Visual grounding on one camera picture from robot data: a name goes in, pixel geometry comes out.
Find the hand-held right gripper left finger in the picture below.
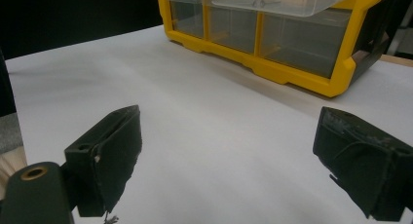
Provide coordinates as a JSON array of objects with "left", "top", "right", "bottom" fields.
[{"left": 63, "top": 104, "right": 143, "bottom": 218}]

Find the pulled-out clear plastic drawer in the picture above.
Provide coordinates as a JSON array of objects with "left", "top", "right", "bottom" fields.
[{"left": 210, "top": 0, "right": 359, "bottom": 18}]

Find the yellow plastic drawer cabinet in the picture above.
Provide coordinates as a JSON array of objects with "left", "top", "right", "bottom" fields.
[{"left": 156, "top": 0, "right": 403, "bottom": 98}]

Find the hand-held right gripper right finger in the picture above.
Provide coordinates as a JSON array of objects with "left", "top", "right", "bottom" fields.
[{"left": 312, "top": 106, "right": 413, "bottom": 223}]

